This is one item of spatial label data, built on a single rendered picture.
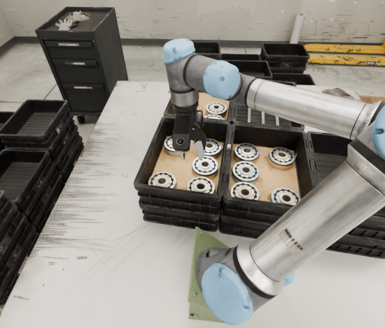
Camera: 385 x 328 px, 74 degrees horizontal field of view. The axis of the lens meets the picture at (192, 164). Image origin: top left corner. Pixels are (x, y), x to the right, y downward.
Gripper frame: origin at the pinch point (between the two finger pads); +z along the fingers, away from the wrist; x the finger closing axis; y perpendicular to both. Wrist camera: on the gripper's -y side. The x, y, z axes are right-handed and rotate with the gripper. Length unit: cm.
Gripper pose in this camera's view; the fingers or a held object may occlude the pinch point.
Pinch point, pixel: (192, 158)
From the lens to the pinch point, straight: 83.1
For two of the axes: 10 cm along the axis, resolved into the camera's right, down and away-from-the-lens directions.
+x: -9.8, -0.5, 2.0
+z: 1.0, 7.0, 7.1
